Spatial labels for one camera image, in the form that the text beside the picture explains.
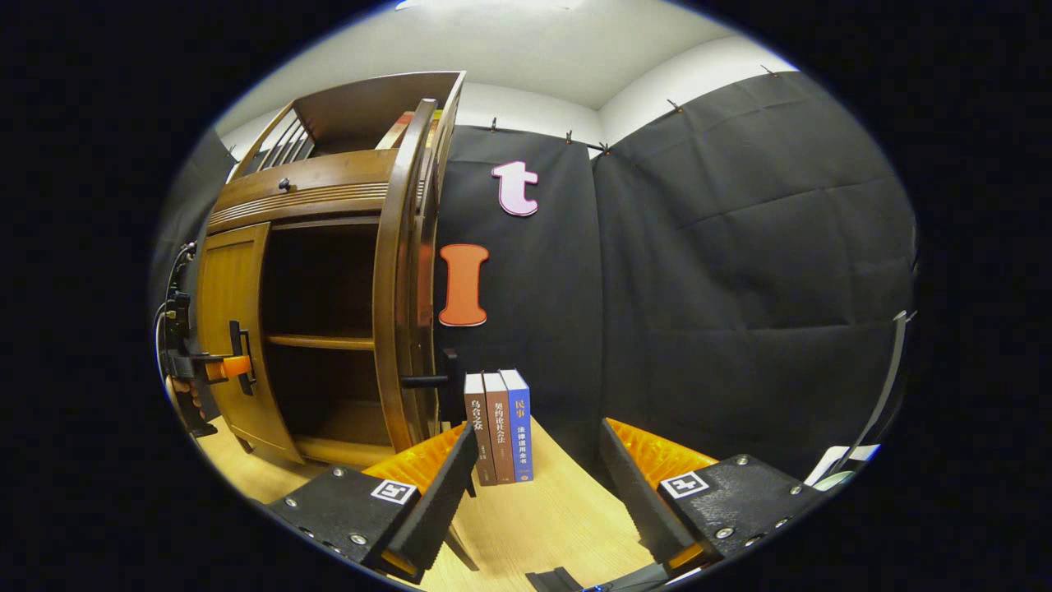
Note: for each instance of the yellow book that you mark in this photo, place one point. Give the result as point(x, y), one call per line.
point(403, 127)

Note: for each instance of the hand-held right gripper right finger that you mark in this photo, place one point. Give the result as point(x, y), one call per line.
point(637, 501)

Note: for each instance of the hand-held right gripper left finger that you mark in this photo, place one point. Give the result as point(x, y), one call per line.
point(440, 510)

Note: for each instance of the grey metal bar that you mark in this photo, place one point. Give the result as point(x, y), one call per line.
point(892, 370)

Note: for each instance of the red-brown book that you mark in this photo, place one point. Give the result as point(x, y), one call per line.
point(500, 427)

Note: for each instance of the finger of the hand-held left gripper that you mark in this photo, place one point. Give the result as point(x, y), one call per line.
point(230, 367)

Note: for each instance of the white object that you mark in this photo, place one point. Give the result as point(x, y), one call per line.
point(846, 464)

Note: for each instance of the black backdrop cloth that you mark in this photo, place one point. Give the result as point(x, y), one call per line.
point(699, 288)

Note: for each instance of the wooden double-door shoe cabinet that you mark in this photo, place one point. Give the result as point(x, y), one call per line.
point(329, 279)

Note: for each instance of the wooden shoe cabinet door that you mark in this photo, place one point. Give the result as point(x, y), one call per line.
point(226, 288)
point(393, 329)

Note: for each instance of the wooden cabinet drawer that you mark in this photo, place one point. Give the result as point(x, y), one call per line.
point(329, 185)

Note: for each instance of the large ceiling light panel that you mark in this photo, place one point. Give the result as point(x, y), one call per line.
point(493, 4)

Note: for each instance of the grey-brown book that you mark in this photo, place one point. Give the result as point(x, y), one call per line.
point(478, 427)

